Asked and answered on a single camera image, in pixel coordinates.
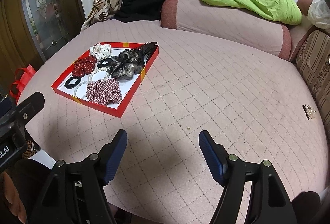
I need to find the beige striped cushion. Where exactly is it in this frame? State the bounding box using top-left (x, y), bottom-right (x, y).
top-left (296, 30), bottom-right (329, 126)

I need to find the black wavy hair tie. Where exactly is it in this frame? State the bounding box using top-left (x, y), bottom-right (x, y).
top-left (64, 77), bottom-right (82, 90)

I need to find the red sequin scrunchie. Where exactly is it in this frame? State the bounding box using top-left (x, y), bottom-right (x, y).
top-left (72, 55), bottom-right (97, 77)

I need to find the white crumpled cloth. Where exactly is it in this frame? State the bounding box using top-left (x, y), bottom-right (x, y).
top-left (307, 0), bottom-right (330, 33)

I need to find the red plaid scrunchie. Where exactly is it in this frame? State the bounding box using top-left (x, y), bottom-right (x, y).
top-left (86, 78), bottom-right (123, 106)

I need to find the white pearl bracelet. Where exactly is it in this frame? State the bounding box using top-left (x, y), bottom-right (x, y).
top-left (88, 66), bottom-right (110, 83)

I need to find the red bordered white tray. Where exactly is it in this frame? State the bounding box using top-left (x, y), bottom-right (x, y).
top-left (51, 45), bottom-right (159, 118)

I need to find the stained glass wooden door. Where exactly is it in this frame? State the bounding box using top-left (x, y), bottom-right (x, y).
top-left (1, 0), bottom-right (84, 89)

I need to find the pink quilted bolster pillow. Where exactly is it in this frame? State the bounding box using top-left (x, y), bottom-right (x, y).
top-left (160, 0), bottom-right (291, 60)

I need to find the grey black organza scrunchie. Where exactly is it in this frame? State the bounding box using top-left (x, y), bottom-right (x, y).
top-left (108, 49), bottom-right (145, 81)

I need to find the brown leaf patterned cloth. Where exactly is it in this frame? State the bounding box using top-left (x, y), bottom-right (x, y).
top-left (81, 0), bottom-right (123, 32)

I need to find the white patterned scrunchie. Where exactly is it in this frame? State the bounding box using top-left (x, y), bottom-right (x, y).
top-left (90, 43), bottom-right (111, 61)

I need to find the black butterfly hair claw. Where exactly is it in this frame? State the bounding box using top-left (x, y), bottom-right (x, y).
top-left (135, 42), bottom-right (158, 65)

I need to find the pink quilted bedspread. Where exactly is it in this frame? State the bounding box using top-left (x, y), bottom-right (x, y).
top-left (21, 20), bottom-right (328, 223)

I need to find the left hand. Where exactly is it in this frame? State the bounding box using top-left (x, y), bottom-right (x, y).
top-left (1, 171), bottom-right (27, 223)

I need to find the red gift bag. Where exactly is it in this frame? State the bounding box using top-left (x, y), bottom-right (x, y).
top-left (9, 65), bottom-right (36, 103)

